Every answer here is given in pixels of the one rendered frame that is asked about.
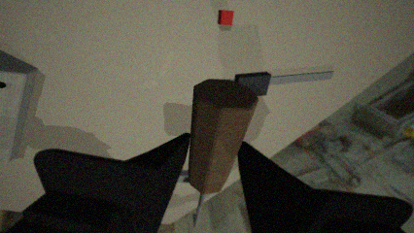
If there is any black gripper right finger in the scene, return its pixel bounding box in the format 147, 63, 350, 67
238, 142, 413, 233

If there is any red cube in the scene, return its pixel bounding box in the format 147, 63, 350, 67
218, 10, 233, 25

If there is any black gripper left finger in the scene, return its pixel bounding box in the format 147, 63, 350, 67
34, 133, 190, 233

